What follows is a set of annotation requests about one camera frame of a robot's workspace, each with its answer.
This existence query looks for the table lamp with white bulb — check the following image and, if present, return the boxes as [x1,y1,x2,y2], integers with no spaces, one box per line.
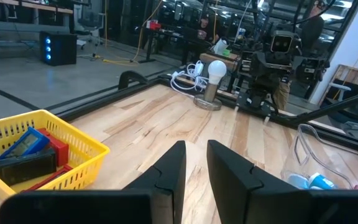
[193,59,228,112]

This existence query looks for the black aluminium table frame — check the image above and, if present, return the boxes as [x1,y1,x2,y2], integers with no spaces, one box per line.
[44,70,358,156]

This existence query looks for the white power cable bundle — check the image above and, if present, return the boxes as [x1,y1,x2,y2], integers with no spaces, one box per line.
[169,60,210,95]

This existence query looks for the wooden crate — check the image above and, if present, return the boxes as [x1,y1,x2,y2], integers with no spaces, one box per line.
[320,63,358,105]

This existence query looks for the red box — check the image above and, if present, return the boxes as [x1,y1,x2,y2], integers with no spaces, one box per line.
[145,19,162,31]

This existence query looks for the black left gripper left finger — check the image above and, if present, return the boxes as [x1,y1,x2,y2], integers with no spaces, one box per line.
[0,139,188,224]

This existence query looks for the yellow floor cable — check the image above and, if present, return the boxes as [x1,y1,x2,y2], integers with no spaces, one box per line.
[93,0,164,67]

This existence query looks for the clear plastic bin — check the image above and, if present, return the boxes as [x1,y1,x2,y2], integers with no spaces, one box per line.
[280,123,358,191]

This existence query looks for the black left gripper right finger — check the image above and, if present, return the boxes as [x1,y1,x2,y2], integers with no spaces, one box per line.
[206,139,358,224]

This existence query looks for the black PC tower blue lights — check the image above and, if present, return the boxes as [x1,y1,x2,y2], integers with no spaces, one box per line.
[39,30,78,67]

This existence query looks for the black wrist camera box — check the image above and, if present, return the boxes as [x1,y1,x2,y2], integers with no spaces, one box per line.
[270,30,295,54]

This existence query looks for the wooden side table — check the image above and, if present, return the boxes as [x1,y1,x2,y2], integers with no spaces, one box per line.
[199,52,241,72]

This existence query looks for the grey workbench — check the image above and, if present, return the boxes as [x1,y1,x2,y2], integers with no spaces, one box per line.
[0,0,74,68]

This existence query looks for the office chair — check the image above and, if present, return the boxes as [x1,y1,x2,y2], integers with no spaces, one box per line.
[75,11,105,58]

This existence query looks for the black frame hook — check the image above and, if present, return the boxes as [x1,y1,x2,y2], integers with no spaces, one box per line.
[117,70,150,91]

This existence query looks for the black digital display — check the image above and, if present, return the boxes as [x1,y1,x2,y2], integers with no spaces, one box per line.
[0,147,58,187]

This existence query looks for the white jug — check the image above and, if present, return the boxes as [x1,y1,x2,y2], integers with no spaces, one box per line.
[213,37,230,56]

